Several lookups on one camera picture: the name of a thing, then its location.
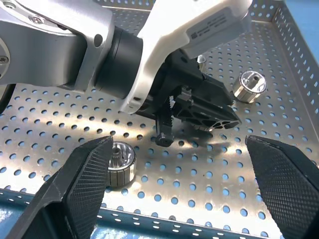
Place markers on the perforated steel tray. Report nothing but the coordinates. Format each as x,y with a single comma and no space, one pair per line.
199,174

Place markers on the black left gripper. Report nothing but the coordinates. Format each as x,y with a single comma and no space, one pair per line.
174,74

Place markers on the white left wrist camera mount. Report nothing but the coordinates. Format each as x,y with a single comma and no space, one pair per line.
154,49

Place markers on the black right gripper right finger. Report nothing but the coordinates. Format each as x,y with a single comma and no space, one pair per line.
286,189

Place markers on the metal roller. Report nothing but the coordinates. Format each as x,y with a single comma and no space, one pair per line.
206,129
250,87
122,166

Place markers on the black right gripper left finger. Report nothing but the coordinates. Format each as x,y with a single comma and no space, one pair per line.
74,189

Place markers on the small silver bolt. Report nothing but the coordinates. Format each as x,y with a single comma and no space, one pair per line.
201,61

